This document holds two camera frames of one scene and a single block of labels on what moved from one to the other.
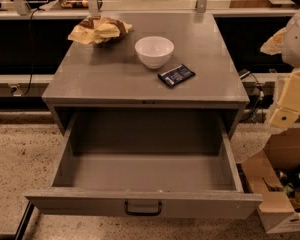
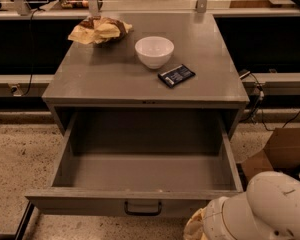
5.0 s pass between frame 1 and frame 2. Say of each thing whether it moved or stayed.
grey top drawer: stayed
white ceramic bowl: stayed
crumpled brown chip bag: stayed
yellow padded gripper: moved
